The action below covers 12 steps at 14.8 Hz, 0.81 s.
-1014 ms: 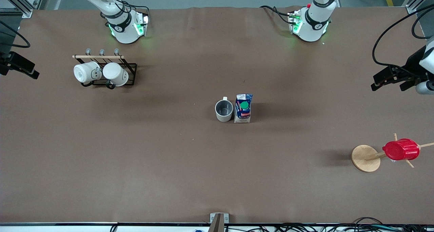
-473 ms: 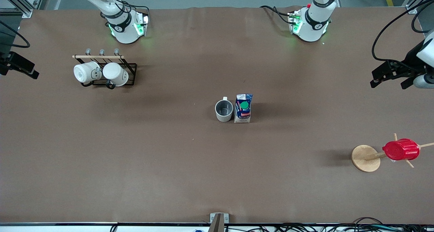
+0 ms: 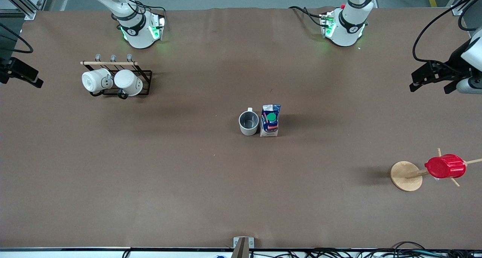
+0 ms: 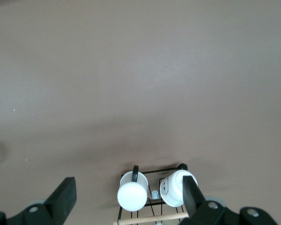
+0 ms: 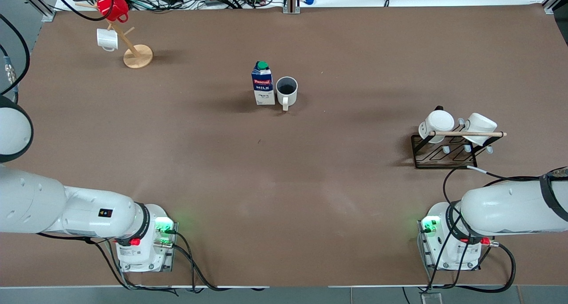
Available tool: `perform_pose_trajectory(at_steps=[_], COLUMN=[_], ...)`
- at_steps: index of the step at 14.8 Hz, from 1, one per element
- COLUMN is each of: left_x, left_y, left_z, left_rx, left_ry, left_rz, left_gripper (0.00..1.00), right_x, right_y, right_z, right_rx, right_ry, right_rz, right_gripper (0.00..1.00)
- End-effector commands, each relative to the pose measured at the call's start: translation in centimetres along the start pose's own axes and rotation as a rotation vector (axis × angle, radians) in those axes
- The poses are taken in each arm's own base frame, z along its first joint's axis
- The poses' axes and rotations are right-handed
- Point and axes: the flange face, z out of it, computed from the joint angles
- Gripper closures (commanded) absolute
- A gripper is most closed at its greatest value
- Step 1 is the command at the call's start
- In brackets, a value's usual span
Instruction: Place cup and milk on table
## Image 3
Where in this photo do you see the blue white milk carton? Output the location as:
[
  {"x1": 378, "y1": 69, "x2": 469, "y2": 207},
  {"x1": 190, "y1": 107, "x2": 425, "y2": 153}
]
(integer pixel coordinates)
[{"x1": 260, "y1": 104, "x2": 282, "y2": 137}]

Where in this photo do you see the grey ribbed cup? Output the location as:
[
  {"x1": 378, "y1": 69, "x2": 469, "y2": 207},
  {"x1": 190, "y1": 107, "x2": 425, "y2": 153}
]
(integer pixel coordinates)
[{"x1": 239, "y1": 108, "x2": 260, "y2": 136}]

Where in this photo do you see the green-lit arm base control box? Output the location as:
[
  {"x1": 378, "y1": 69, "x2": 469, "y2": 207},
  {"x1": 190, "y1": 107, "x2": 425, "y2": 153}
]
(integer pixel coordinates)
[
  {"x1": 148, "y1": 14, "x2": 166, "y2": 41},
  {"x1": 319, "y1": 11, "x2": 336, "y2": 38}
]

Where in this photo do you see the red plastic cup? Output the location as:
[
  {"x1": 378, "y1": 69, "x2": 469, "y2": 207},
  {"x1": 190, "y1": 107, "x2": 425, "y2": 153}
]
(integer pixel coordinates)
[{"x1": 424, "y1": 154, "x2": 467, "y2": 179}]

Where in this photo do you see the white mug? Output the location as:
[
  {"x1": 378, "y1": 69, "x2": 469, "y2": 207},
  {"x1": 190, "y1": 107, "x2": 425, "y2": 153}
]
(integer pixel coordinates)
[
  {"x1": 114, "y1": 70, "x2": 143, "y2": 96},
  {"x1": 82, "y1": 68, "x2": 113, "y2": 93}
]

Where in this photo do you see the wooden mug tree stand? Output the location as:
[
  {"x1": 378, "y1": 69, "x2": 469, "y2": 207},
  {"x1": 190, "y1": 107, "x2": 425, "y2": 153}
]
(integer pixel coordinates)
[{"x1": 390, "y1": 148, "x2": 482, "y2": 192}]

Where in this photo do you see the brown table cover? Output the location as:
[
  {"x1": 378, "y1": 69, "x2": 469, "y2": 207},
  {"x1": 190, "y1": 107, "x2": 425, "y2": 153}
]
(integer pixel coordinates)
[{"x1": 0, "y1": 8, "x2": 482, "y2": 250}]

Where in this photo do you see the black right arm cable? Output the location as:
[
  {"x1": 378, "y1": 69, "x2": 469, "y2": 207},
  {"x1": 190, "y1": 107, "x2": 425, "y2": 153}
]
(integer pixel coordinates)
[{"x1": 0, "y1": 23, "x2": 34, "y2": 54}]

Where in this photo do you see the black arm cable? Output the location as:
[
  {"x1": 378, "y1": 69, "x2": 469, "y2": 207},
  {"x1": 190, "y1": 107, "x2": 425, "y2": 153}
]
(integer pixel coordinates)
[
  {"x1": 412, "y1": 0, "x2": 482, "y2": 64},
  {"x1": 0, "y1": 23, "x2": 34, "y2": 54}
]

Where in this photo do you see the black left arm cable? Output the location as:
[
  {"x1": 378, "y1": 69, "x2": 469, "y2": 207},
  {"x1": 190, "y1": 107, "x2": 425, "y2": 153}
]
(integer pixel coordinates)
[{"x1": 412, "y1": 0, "x2": 482, "y2": 64}]

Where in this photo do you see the aluminium frame post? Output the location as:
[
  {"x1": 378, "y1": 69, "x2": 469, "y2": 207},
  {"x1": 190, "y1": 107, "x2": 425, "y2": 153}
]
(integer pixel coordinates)
[
  {"x1": 446, "y1": 0, "x2": 482, "y2": 16},
  {"x1": 0, "y1": 0, "x2": 51, "y2": 20}
]

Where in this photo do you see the black wire mug rack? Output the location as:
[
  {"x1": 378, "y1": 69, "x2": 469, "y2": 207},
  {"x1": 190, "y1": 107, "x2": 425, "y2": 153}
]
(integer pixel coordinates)
[{"x1": 80, "y1": 54, "x2": 153, "y2": 99}]

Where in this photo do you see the black base cable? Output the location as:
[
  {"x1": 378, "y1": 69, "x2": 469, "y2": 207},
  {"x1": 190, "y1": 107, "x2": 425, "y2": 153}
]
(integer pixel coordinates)
[{"x1": 289, "y1": 6, "x2": 325, "y2": 27}]

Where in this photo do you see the black floor cable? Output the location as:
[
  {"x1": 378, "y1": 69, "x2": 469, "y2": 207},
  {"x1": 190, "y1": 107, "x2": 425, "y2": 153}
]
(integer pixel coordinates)
[{"x1": 249, "y1": 241, "x2": 482, "y2": 258}]

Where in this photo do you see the metal bracket with wooden bar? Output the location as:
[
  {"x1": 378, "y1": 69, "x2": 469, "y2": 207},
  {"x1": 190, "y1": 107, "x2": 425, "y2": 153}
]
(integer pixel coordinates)
[{"x1": 231, "y1": 237, "x2": 255, "y2": 258}]

